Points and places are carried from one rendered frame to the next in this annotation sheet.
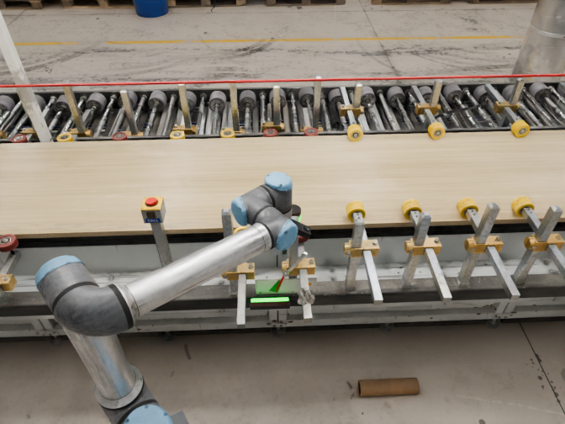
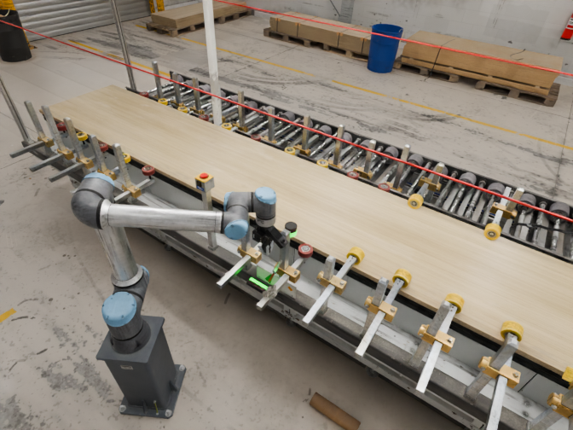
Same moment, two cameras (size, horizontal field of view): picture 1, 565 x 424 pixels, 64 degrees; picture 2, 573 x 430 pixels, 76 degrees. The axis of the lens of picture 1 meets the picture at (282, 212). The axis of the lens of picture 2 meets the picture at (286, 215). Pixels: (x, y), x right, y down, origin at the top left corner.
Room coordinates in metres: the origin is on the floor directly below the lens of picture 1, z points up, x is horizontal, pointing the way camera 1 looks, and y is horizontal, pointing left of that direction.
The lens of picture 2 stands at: (0.19, -0.76, 2.31)
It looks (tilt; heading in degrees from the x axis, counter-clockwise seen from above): 41 degrees down; 35
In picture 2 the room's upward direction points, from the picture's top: 3 degrees clockwise
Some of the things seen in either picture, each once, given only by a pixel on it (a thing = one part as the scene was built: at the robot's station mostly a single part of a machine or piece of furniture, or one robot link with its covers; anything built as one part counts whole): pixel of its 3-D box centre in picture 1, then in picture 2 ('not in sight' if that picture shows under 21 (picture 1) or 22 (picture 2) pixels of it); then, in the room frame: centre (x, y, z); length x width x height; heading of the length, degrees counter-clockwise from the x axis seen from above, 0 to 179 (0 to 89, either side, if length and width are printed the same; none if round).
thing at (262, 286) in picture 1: (286, 286); (275, 281); (1.20, -0.01, 0.75); 0.26 x 0.01 x 0.10; 92
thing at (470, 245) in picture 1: (483, 244); (435, 337); (1.26, -0.82, 0.95); 0.13 x 0.06 x 0.05; 92
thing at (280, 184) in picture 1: (277, 192); (264, 202); (1.15, 0.01, 1.32); 0.10 x 0.09 x 0.12; 131
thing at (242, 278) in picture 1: (242, 281); (245, 260); (1.17, 0.16, 0.83); 0.43 x 0.03 x 0.04; 2
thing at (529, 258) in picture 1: (533, 250); (488, 373); (1.27, -1.04, 0.90); 0.03 x 0.03 x 0.48; 2
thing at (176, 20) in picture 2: not in sight; (202, 11); (6.79, 6.50, 0.23); 2.41 x 0.77 x 0.17; 4
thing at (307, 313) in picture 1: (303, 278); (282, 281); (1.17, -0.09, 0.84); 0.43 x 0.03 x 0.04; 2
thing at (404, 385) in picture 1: (388, 386); (334, 413); (1.11, -0.55, 0.04); 0.30 x 0.08 x 0.08; 92
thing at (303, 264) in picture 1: (298, 266); (286, 271); (1.23, -0.07, 0.85); 0.13 x 0.06 x 0.05; 92
